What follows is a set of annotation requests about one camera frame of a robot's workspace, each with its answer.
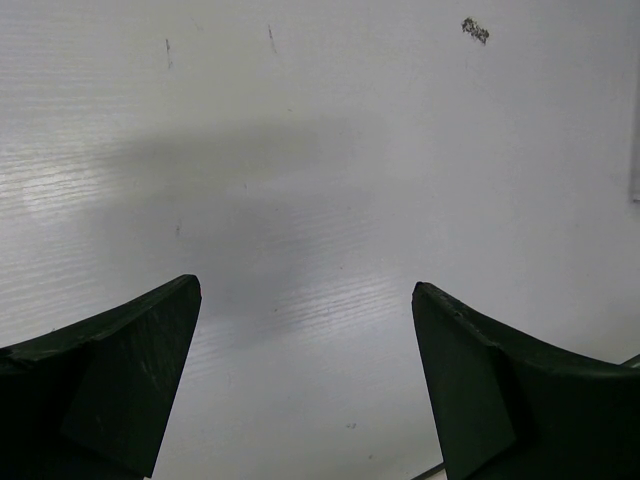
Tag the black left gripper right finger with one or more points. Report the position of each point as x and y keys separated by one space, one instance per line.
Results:
x=507 y=405

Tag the metal wire dish rack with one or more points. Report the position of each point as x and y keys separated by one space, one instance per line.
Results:
x=634 y=173

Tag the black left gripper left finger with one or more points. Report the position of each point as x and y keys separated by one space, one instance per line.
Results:
x=92 y=400

